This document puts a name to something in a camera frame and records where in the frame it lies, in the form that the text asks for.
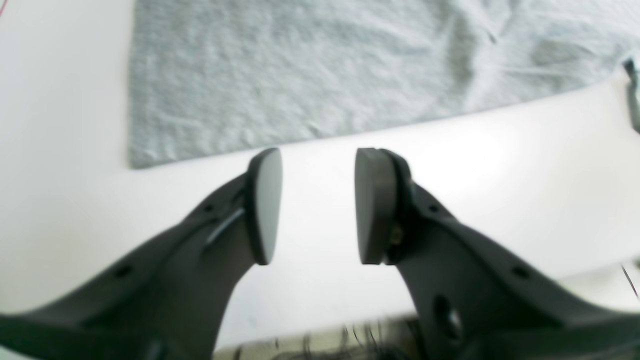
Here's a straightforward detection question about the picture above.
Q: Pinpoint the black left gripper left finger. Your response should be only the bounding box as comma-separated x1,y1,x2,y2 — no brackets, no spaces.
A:
1,148,282,360

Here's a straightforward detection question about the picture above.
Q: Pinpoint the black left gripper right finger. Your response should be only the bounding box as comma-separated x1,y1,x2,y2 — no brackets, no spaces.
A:
354,148,639,360

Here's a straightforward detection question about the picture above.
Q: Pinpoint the grey T-shirt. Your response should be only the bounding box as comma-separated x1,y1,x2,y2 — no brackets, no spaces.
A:
128,0,639,169

